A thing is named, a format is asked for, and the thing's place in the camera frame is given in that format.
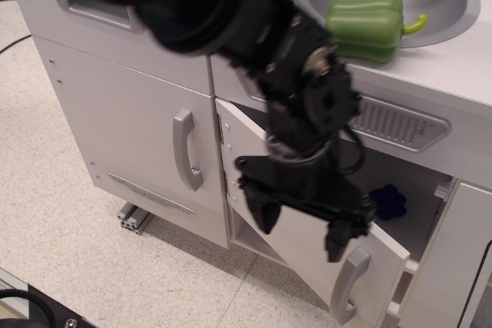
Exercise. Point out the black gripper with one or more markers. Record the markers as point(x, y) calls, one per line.
point(312, 186)

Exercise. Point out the white cabinet door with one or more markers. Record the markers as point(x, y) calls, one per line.
point(298, 239)
point(442, 295)

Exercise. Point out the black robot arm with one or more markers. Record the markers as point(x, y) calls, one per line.
point(274, 41)

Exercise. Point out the white toy kitchen cabinet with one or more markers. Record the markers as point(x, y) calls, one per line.
point(451, 80)

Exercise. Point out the blue toy grapes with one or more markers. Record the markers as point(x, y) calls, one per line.
point(389, 201)

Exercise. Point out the grey vent panel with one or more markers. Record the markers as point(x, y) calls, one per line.
point(399, 120)

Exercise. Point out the aluminium extrusion foot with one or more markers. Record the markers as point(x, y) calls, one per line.
point(134, 219)

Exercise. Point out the silver fridge emblem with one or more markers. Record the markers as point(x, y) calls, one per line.
point(150, 195)

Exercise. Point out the white toy fridge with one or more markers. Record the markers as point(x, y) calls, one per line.
point(119, 92)

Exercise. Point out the green toy bell pepper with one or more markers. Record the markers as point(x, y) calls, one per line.
point(370, 29)

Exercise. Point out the grey ice dispenser recess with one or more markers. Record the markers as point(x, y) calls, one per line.
point(104, 12)

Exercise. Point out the grey fridge door handle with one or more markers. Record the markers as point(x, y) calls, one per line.
point(182, 127)

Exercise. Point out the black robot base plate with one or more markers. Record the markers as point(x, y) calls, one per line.
point(29, 307)

